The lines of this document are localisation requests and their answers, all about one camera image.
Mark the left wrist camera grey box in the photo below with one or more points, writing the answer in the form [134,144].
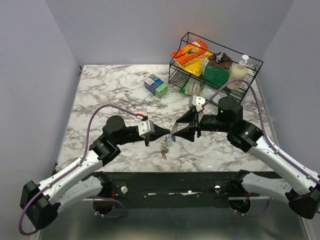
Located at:
[146,128]

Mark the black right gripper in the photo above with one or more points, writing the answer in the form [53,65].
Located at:
[191,117]

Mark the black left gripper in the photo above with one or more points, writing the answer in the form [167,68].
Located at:
[159,132]

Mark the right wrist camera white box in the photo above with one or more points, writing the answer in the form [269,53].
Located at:
[196,103]

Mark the green brown paper bag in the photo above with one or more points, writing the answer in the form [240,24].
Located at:
[216,68]

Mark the cream pump soap bottle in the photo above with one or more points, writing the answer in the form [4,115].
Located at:
[238,71]

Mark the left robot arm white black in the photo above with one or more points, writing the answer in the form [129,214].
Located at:
[42,202]

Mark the metal disc with keyrings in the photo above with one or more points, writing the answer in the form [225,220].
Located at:
[167,142]

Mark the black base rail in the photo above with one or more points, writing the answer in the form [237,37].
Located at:
[140,190]

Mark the green white snack pouch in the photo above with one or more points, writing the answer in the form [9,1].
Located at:
[194,87]

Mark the yellow snack bag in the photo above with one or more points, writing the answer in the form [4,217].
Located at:
[195,66]

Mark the black wire rack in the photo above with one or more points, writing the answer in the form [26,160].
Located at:
[178,76]

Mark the orange razor package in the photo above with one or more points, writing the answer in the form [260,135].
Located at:
[189,52]

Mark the blue green box stack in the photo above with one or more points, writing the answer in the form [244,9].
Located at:
[156,86]

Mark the blue tag key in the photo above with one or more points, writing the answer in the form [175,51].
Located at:
[173,138]

